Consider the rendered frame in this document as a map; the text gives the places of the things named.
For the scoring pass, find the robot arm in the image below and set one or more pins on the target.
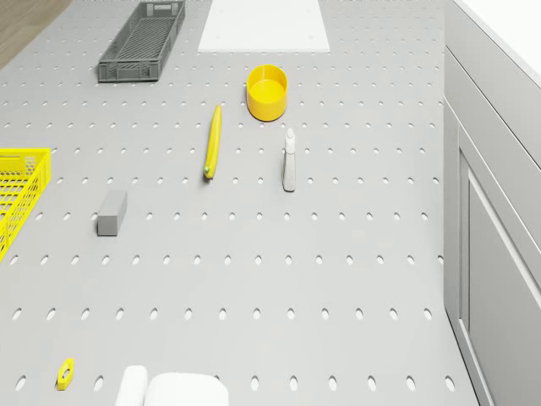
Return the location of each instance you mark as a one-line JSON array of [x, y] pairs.
[[186, 391]]

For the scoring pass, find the small white bottle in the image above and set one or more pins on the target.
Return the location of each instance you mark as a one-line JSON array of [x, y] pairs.
[[289, 173]]

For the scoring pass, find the banana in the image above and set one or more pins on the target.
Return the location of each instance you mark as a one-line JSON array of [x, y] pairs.
[[212, 144]]

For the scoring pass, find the yellow bowl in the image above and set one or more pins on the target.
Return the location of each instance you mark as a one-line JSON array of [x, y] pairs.
[[266, 108]]

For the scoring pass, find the grey cube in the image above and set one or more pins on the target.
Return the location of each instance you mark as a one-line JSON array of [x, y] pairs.
[[107, 224]]

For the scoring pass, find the white board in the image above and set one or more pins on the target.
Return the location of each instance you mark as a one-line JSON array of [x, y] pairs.
[[264, 29]]

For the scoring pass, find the dark grey basket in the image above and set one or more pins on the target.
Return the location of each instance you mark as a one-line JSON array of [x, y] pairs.
[[127, 72]]

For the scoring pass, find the white cabinet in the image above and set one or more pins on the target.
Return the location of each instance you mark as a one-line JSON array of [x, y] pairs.
[[498, 211]]

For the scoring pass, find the yellow basket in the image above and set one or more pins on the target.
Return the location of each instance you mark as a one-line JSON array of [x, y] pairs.
[[40, 169]]

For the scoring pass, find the small yellow nut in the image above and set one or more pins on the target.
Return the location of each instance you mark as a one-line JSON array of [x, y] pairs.
[[59, 382]]

